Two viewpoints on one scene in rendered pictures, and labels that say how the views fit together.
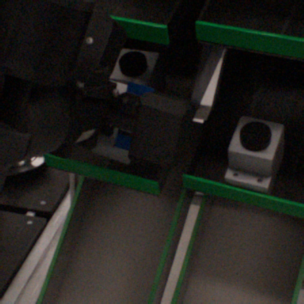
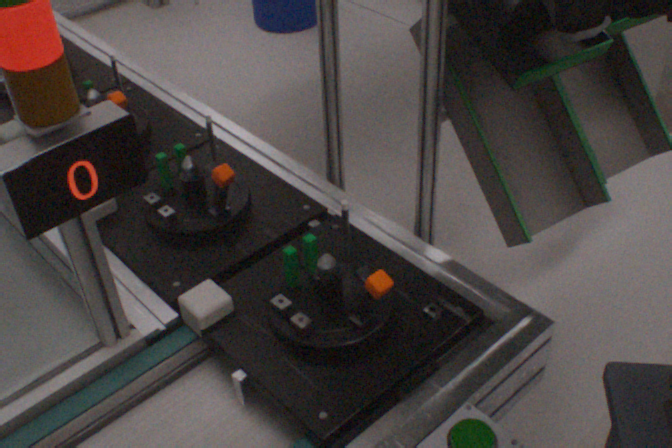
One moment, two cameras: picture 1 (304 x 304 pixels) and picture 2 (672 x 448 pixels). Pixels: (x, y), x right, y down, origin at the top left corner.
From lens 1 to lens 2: 0.81 m
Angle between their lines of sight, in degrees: 43
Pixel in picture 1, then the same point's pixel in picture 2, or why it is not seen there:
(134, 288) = (547, 171)
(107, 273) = (522, 177)
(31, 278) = (414, 258)
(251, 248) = (577, 83)
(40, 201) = (300, 208)
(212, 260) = not seen: hidden behind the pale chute
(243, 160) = not seen: outside the picture
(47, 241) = (369, 227)
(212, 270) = not seen: hidden behind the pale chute
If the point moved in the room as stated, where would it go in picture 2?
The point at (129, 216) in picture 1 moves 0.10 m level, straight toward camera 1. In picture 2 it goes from (499, 119) to (580, 143)
